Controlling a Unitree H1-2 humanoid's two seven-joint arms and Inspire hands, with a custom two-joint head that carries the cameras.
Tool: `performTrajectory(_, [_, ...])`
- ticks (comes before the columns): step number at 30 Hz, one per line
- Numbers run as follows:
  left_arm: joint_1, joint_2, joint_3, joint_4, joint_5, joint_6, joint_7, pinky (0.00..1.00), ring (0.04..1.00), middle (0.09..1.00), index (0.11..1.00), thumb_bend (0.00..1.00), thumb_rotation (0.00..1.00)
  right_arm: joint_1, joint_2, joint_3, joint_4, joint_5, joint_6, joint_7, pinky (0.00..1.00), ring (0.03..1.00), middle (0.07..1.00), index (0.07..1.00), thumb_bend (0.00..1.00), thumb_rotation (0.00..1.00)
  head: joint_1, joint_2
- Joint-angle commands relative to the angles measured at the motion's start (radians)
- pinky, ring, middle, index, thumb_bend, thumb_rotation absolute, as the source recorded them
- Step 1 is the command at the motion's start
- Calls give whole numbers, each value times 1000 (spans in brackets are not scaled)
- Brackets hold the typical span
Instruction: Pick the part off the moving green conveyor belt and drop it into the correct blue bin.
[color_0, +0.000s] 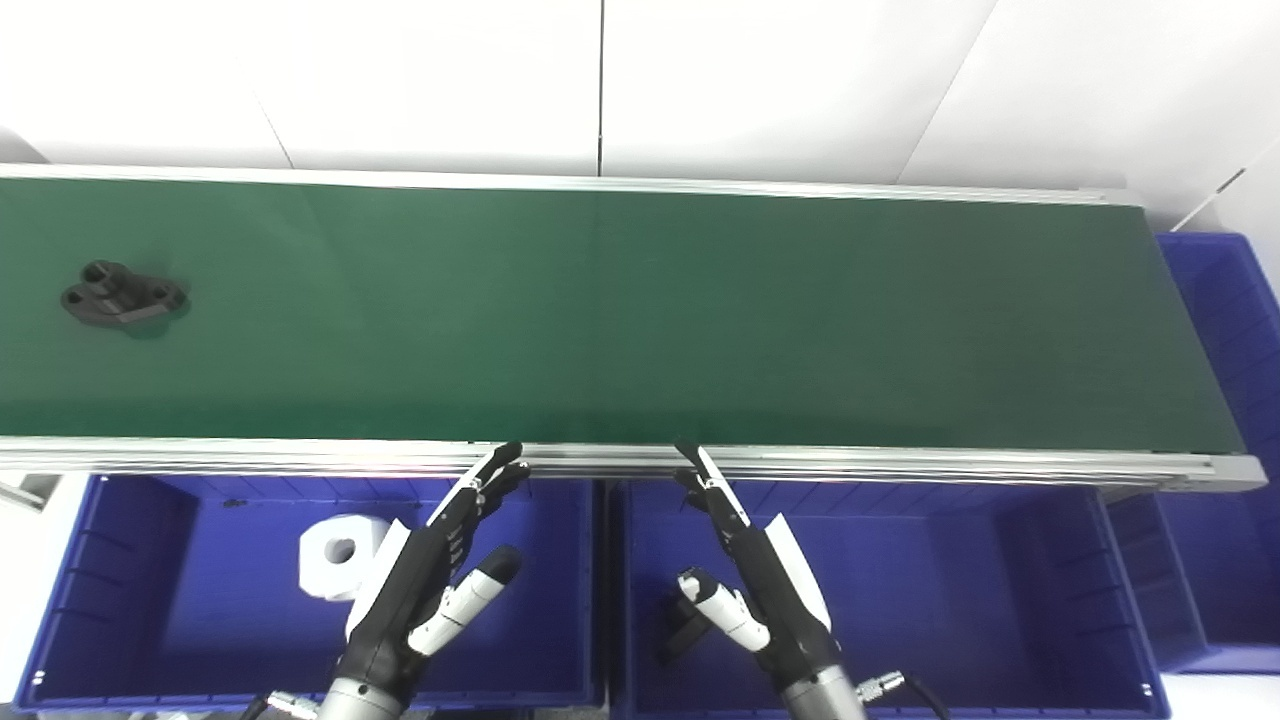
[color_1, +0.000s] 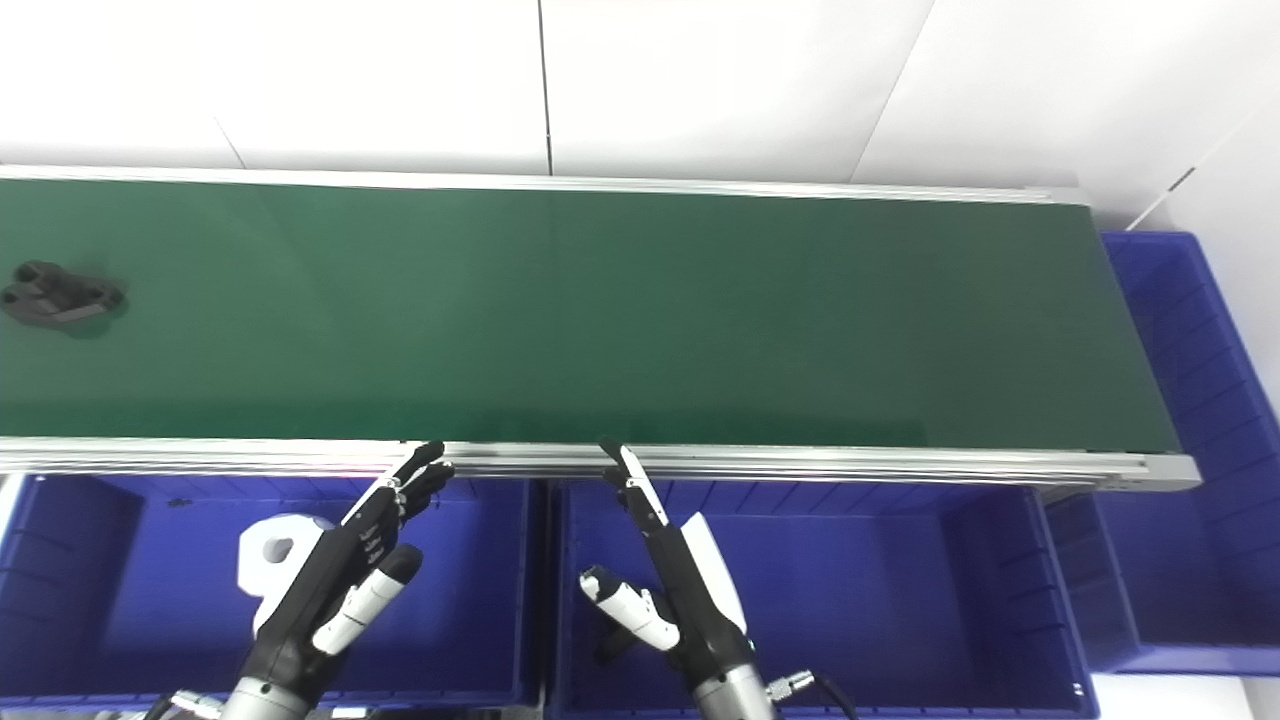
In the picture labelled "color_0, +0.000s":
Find green conveyor belt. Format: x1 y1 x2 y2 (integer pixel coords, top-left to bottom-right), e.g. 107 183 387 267
0 178 1247 454
0 163 1269 493

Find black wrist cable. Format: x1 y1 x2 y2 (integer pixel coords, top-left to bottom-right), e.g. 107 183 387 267
238 688 323 720
855 671 953 720

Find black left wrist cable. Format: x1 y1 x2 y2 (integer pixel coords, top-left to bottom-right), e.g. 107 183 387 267
238 688 323 720

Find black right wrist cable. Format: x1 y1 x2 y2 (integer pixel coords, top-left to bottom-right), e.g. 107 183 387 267
855 671 953 720

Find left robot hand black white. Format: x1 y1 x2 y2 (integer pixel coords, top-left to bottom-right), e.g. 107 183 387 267
340 442 531 703

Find blue plastic bin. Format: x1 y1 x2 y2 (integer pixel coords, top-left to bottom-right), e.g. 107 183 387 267
15 472 607 717
1105 232 1280 674
607 478 1172 720

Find black bracket part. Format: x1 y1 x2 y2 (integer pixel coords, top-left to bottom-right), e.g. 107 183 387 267
655 595 717 667

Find white plastic block part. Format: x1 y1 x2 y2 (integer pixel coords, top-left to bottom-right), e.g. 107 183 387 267
298 515 397 602

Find aluminium conveyor support leg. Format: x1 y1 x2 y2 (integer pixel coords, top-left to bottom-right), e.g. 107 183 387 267
0 476 53 512

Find black flange part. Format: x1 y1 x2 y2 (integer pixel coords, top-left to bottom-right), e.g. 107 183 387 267
62 260 191 329

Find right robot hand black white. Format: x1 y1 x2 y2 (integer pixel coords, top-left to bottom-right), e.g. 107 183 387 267
672 440 847 693

